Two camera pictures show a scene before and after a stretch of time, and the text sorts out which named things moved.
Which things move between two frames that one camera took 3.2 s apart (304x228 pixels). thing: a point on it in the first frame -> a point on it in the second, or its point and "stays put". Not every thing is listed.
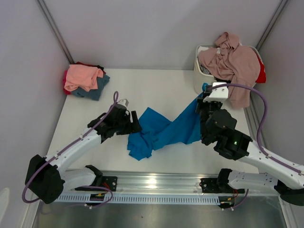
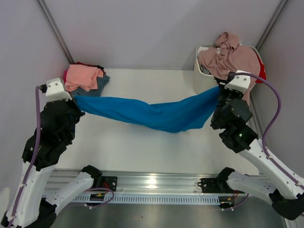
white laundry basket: x=201 y=76 stays put
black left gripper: x=132 y=127 -> x=78 y=112
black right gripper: x=200 y=103 -> x=223 y=90
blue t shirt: x=157 y=132 -> x=187 y=113
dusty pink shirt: x=236 y=64 stays put
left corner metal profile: x=44 y=9 stays put
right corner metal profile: x=281 y=5 stays put
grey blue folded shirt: x=101 y=82 stays put
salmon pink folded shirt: x=82 y=76 stays put
